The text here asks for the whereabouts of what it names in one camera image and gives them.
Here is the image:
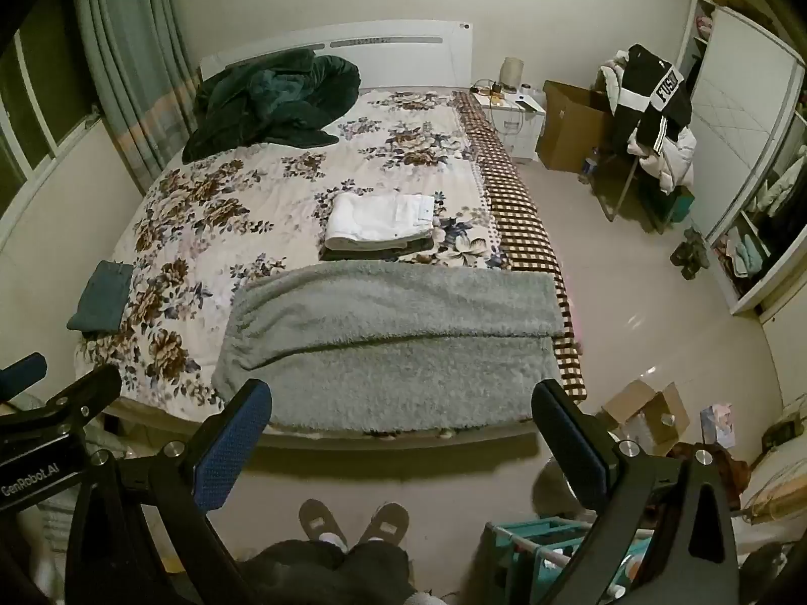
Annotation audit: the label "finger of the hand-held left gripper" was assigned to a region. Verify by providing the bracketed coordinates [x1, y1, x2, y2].
[0, 364, 123, 439]
[0, 353, 49, 399]

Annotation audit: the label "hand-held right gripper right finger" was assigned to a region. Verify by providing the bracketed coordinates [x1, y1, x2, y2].
[531, 380, 738, 605]

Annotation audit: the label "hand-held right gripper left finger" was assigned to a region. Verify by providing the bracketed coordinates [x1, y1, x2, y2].
[65, 379, 273, 605]

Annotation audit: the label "grey fluffy towel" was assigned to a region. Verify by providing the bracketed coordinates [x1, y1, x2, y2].
[212, 263, 566, 437]

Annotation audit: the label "teal folded pants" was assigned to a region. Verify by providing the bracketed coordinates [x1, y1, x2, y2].
[66, 260, 135, 334]

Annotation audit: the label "white folded pants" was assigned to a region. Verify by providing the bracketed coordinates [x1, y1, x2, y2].
[324, 192, 436, 252]

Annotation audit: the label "small open cardboard box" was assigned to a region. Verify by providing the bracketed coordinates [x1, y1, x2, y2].
[596, 381, 692, 458]

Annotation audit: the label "teal rack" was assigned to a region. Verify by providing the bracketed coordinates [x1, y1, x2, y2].
[482, 515, 652, 605]

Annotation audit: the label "grey slipper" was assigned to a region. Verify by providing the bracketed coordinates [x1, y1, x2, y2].
[298, 499, 350, 550]
[359, 502, 410, 547]

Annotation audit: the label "person's dark trouser legs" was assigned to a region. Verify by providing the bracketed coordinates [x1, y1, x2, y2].
[238, 538, 412, 605]

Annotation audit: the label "pair of dark shoes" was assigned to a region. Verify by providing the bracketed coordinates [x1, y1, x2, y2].
[669, 227, 711, 280]

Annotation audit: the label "floral bed blanket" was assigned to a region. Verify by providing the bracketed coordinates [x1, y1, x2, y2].
[74, 89, 513, 413]

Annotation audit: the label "brown checkered bed sheet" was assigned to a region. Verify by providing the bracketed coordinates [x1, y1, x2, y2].
[455, 91, 589, 405]

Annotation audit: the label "metal chair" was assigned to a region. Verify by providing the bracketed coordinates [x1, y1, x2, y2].
[593, 150, 677, 234]

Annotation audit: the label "teal storage box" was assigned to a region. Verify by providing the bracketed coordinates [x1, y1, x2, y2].
[649, 189, 696, 225]

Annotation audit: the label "window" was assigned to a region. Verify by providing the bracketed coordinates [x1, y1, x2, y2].
[0, 9, 103, 206]

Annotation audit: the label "white puffy jacket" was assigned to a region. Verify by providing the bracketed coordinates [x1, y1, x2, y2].
[636, 125, 698, 196]

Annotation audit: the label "large cardboard box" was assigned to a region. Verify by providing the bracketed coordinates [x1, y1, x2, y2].
[536, 80, 624, 172]

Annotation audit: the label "white nightstand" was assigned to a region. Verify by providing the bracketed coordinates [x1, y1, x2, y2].
[473, 84, 547, 163]

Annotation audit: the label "green curtain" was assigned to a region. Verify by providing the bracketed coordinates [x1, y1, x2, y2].
[72, 0, 204, 198]

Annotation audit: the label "dark green duvet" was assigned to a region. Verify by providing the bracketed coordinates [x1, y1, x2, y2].
[182, 49, 363, 163]

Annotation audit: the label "white wardrobe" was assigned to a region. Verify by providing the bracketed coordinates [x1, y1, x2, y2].
[673, 0, 807, 317]

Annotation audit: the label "bed with floral sheet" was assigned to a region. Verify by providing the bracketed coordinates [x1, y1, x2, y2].
[101, 19, 551, 452]

